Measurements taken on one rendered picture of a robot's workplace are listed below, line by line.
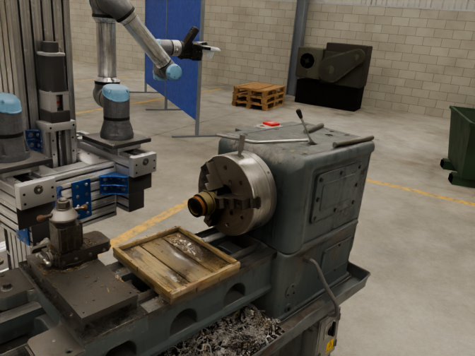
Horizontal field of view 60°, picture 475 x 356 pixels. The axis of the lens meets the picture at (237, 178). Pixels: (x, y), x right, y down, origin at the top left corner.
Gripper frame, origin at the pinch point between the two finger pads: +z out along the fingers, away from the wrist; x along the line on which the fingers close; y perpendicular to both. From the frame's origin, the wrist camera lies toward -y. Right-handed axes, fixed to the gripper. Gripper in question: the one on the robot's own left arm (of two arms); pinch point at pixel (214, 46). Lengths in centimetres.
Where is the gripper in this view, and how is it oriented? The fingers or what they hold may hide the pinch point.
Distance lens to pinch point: 229.5
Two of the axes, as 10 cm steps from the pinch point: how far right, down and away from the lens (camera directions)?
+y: -1.5, 8.8, 4.5
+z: 8.5, -1.2, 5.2
